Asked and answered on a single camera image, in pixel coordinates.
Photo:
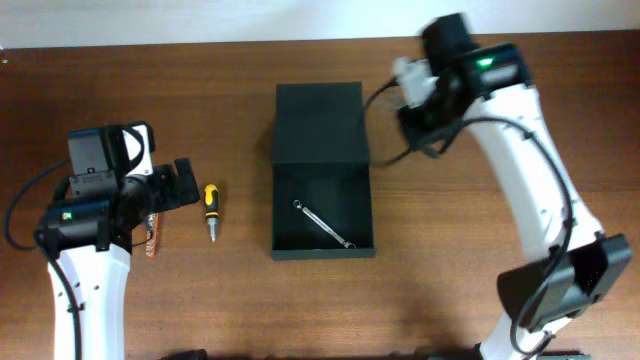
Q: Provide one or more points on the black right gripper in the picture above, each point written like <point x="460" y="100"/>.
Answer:
<point x="411" y="133"/>

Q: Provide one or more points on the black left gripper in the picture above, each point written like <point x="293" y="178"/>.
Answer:
<point x="172" y="195"/>

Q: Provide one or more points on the yellow black stubby screwdriver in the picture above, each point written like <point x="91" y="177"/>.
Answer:
<point x="212" y="203"/>

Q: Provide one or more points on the silver ring wrench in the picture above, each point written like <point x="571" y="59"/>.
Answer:
<point x="324" y="226"/>

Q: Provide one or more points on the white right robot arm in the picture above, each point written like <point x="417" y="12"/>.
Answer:
<point x="571" y="262"/>

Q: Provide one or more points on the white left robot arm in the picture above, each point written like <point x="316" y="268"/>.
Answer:
<point x="85" y="233"/>

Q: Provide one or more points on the black open box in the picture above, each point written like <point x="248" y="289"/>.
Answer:
<point x="320" y="156"/>

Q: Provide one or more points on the orange socket bit rail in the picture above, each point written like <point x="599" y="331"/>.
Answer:
<point x="152" y="227"/>

